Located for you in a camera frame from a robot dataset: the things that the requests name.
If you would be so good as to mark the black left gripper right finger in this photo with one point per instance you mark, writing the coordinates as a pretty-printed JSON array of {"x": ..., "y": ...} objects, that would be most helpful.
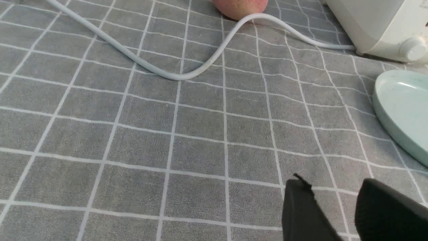
[{"x": 384, "y": 214}]

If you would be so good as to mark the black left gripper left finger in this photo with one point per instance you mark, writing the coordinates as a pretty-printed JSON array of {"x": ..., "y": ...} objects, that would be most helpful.
[{"x": 302, "y": 217}]

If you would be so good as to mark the light green plate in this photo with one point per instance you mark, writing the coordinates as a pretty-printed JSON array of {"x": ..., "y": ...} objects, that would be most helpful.
[{"x": 400, "y": 100}]

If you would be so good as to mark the white two-slot toaster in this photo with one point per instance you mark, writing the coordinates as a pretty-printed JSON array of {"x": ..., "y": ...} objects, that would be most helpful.
[{"x": 390, "y": 29}]

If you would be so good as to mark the pink peach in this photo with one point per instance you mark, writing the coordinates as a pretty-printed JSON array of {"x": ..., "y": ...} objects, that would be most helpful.
[{"x": 238, "y": 9}]

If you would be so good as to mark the grey checked tablecloth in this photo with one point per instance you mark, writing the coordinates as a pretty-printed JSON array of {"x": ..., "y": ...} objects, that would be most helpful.
[{"x": 96, "y": 148}]

